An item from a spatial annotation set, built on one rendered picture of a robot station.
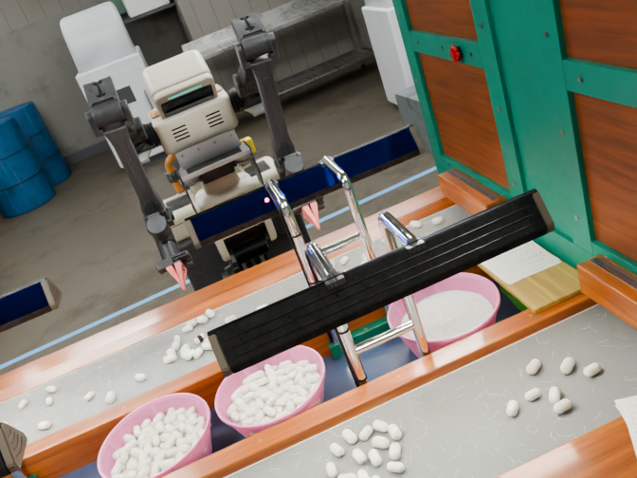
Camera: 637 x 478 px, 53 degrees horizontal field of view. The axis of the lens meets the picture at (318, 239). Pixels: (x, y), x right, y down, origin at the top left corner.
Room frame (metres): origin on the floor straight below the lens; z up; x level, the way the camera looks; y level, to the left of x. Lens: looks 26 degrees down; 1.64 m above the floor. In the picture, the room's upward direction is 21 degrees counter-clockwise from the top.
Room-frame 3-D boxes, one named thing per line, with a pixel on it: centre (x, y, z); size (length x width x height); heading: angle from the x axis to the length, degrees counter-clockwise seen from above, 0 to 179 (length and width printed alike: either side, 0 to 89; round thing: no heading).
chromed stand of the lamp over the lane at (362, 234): (1.43, -0.02, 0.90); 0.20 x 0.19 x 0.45; 96
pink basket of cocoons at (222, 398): (1.21, 0.22, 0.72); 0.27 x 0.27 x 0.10
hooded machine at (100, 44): (6.86, 1.34, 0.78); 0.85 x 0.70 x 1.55; 10
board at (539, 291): (1.28, -0.43, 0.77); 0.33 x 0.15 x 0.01; 6
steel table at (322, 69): (6.83, -0.34, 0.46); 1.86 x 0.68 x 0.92; 100
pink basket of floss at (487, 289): (1.25, -0.22, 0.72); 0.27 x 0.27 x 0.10
